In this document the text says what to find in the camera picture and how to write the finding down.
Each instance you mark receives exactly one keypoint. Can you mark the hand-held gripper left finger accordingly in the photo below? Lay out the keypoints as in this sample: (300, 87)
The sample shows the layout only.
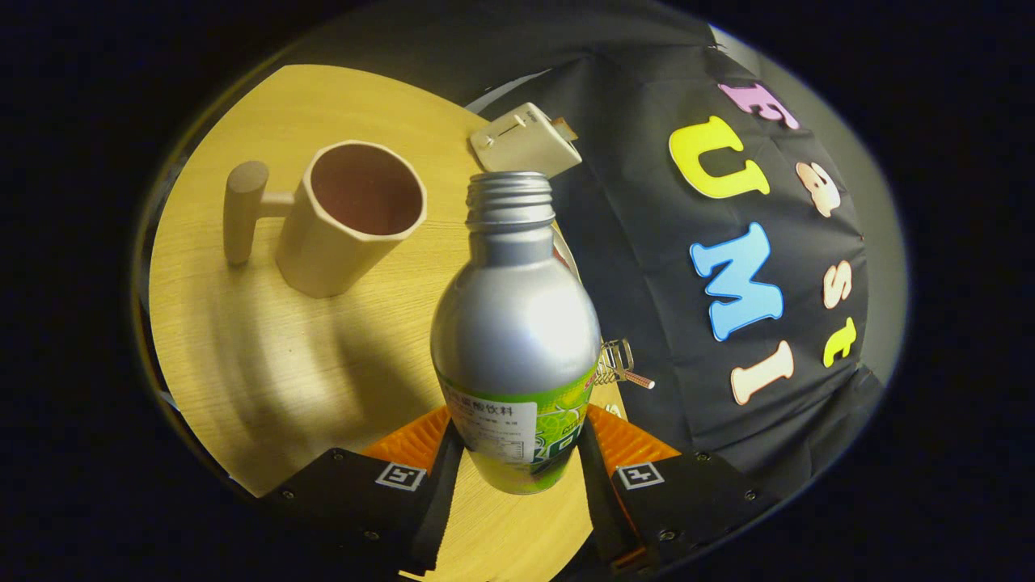
(437, 509)

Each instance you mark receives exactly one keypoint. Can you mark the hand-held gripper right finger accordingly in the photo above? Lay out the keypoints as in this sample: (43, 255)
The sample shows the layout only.
(594, 493)

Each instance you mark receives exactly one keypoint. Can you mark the silver juice bottle green label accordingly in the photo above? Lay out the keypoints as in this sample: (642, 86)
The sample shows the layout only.
(517, 323)

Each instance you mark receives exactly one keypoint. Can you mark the wooden table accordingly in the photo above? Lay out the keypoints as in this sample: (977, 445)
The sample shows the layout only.
(283, 380)

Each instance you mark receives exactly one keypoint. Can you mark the white toaster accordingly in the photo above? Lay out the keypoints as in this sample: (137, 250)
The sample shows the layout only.
(521, 141)

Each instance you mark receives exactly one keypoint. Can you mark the toast bread slice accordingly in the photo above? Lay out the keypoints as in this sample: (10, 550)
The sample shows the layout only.
(566, 128)

